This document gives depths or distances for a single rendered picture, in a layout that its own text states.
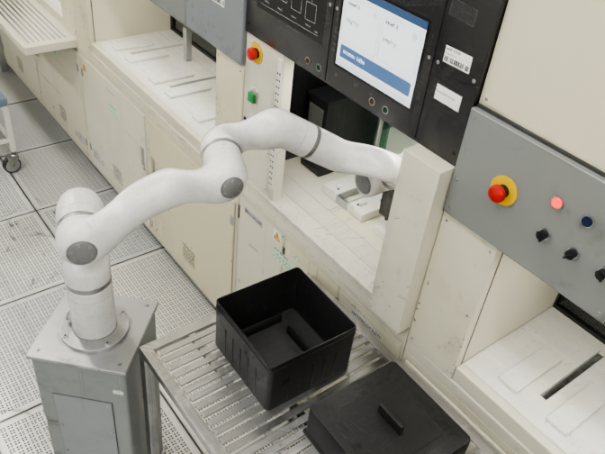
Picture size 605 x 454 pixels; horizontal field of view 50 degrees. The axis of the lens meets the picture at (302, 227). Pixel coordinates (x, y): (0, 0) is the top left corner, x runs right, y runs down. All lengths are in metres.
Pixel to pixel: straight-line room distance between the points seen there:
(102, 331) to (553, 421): 1.20
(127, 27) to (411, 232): 2.21
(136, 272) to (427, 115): 2.02
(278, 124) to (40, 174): 2.58
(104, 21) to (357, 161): 2.00
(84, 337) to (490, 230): 1.11
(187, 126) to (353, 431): 1.50
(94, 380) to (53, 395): 0.16
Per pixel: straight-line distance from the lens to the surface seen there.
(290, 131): 1.59
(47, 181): 3.93
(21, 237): 3.55
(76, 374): 1.92
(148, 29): 3.53
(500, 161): 1.44
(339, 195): 2.24
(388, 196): 2.05
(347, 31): 1.71
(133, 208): 1.63
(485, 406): 1.80
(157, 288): 3.16
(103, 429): 2.08
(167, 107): 2.81
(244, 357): 1.73
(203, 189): 1.57
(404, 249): 1.67
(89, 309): 1.82
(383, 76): 1.64
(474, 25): 1.43
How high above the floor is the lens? 2.17
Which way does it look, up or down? 38 degrees down
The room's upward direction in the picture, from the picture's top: 7 degrees clockwise
